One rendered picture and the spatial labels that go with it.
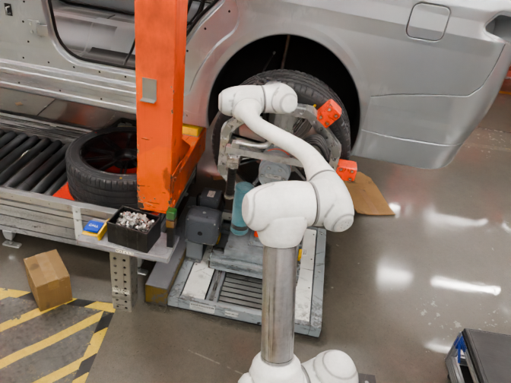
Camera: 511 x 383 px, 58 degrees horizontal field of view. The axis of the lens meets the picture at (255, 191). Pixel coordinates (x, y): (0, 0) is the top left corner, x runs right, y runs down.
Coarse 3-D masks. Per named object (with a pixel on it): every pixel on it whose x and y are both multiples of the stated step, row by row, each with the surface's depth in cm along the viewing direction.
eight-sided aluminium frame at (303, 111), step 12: (300, 108) 195; (312, 108) 197; (228, 120) 208; (312, 120) 196; (228, 132) 206; (324, 132) 199; (336, 144) 201; (336, 156) 204; (336, 168) 207; (240, 180) 224
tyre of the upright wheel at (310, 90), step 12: (264, 72) 218; (276, 72) 214; (288, 72) 214; (240, 84) 223; (252, 84) 208; (288, 84) 200; (300, 84) 202; (312, 84) 207; (324, 84) 215; (300, 96) 200; (312, 96) 200; (324, 96) 205; (336, 96) 217; (216, 120) 216; (336, 120) 204; (348, 120) 223; (216, 132) 216; (336, 132) 207; (348, 132) 210; (216, 144) 220; (348, 144) 210; (216, 156) 223; (348, 156) 213
